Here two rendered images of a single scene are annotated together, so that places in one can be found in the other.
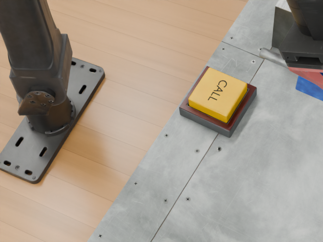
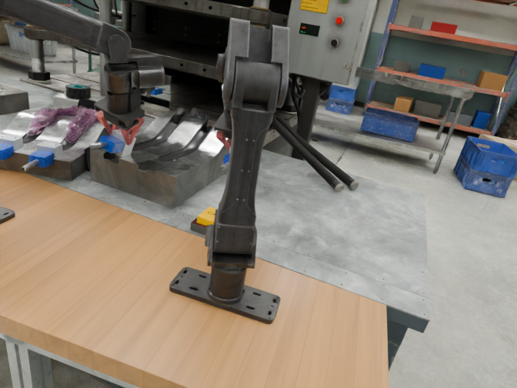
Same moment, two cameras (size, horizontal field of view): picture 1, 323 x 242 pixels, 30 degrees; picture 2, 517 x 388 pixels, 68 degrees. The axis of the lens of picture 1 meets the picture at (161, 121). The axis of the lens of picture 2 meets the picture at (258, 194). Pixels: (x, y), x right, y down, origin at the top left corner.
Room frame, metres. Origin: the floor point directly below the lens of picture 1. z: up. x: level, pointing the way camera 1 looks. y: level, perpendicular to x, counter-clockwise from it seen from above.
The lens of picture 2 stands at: (0.67, 0.68, 1.28)
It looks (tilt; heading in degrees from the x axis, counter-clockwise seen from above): 25 degrees down; 246
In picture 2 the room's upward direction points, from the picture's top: 10 degrees clockwise
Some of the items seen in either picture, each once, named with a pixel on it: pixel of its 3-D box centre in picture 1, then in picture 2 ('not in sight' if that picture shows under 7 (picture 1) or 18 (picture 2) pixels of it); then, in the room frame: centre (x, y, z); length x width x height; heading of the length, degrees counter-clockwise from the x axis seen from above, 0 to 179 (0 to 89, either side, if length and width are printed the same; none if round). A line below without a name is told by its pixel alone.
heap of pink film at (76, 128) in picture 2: not in sight; (71, 115); (0.77, -0.62, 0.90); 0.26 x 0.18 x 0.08; 66
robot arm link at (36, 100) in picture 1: (40, 76); (230, 245); (0.47, 0.14, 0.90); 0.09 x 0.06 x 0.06; 168
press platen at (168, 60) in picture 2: not in sight; (178, 65); (0.30, -1.50, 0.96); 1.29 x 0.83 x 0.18; 139
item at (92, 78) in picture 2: not in sight; (173, 100); (0.32, -1.51, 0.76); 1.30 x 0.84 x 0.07; 139
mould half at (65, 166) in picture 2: not in sight; (71, 128); (0.77, -0.63, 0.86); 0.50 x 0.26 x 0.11; 66
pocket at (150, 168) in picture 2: not in sight; (151, 171); (0.56, -0.25, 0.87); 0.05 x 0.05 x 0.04; 49
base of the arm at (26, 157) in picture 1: (45, 104); (227, 278); (0.47, 0.15, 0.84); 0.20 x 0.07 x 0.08; 144
